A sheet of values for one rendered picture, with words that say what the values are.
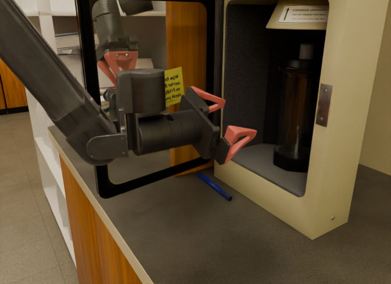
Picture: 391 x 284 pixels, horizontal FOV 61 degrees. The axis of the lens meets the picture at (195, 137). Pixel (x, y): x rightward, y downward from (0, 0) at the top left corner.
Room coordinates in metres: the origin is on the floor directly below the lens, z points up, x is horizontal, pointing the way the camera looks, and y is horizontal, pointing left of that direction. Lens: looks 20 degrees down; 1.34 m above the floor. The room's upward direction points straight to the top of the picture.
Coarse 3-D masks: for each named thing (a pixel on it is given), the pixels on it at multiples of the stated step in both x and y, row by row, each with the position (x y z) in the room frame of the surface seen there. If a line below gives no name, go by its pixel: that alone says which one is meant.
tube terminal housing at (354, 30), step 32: (256, 0) 0.74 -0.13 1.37; (352, 0) 0.52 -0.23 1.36; (384, 0) 0.57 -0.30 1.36; (224, 32) 0.76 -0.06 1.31; (352, 32) 0.53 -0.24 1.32; (352, 64) 0.54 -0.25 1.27; (352, 96) 0.55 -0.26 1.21; (320, 128) 0.53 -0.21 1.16; (352, 128) 0.55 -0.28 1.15; (320, 160) 0.52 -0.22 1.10; (352, 160) 0.56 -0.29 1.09; (256, 192) 0.65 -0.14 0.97; (288, 192) 0.58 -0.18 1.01; (320, 192) 0.52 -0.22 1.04; (352, 192) 0.58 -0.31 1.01; (288, 224) 0.57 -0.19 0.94; (320, 224) 0.53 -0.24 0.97
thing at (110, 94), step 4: (108, 92) 0.60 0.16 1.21; (112, 92) 0.59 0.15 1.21; (108, 96) 0.60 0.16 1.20; (112, 96) 0.58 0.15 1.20; (108, 100) 0.60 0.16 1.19; (112, 100) 0.59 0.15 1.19; (112, 104) 0.59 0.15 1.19; (112, 108) 0.59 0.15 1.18; (112, 112) 0.59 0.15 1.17; (116, 112) 0.59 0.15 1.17; (112, 116) 0.59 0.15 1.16; (116, 116) 0.59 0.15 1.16
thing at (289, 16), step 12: (288, 0) 0.66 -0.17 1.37; (300, 0) 0.64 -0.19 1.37; (312, 0) 0.63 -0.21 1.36; (324, 0) 0.62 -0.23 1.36; (276, 12) 0.67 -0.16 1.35; (288, 12) 0.64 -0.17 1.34; (300, 12) 0.63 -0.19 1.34; (312, 12) 0.62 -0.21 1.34; (324, 12) 0.61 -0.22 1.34; (276, 24) 0.65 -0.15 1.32; (288, 24) 0.63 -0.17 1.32; (300, 24) 0.62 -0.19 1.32; (312, 24) 0.61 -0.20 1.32; (324, 24) 0.60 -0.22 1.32
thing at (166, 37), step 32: (128, 0) 0.63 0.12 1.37; (96, 32) 0.59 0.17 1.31; (128, 32) 0.63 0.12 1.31; (160, 32) 0.68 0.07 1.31; (192, 32) 0.73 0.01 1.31; (128, 64) 0.63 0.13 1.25; (160, 64) 0.67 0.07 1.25; (192, 64) 0.73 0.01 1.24; (128, 160) 0.62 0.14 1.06; (160, 160) 0.67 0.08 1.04
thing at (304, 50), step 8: (304, 48) 0.69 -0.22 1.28; (312, 48) 0.69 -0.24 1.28; (296, 56) 0.73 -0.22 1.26; (304, 56) 0.69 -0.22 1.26; (312, 56) 0.69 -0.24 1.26; (288, 64) 0.68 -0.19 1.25; (296, 64) 0.67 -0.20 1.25; (304, 64) 0.66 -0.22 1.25; (312, 64) 0.66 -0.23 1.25; (320, 64) 0.66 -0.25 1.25
